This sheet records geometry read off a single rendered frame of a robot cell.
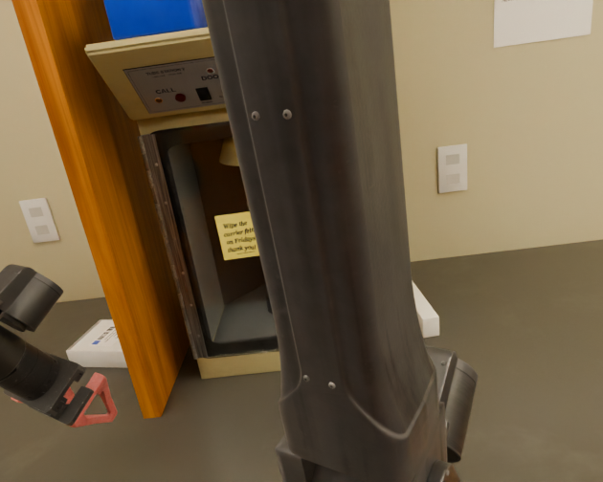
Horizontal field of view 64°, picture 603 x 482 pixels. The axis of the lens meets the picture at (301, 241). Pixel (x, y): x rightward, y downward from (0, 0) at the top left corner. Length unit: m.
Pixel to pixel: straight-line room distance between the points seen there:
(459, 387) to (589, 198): 1.09
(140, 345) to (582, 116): 1.08
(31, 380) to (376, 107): 0.58
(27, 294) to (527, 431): 0.68
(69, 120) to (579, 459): 0.79
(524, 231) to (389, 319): 1.17
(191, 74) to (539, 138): 0.88
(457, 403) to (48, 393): 0.51
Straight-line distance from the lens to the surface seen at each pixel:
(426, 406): 0.23
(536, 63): 1.27
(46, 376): 0.69
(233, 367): 0.91
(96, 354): 1.05
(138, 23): 0.65
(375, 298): 0.18
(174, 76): 0.67
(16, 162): 1.37
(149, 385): 0.85
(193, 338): 0.87
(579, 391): 0.87
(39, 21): 0.71
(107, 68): 0.67
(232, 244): 0.78
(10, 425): 1.02
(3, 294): 0.65
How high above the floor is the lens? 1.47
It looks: 21 degrees down
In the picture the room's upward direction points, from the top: 8 degrees counter-clockwise
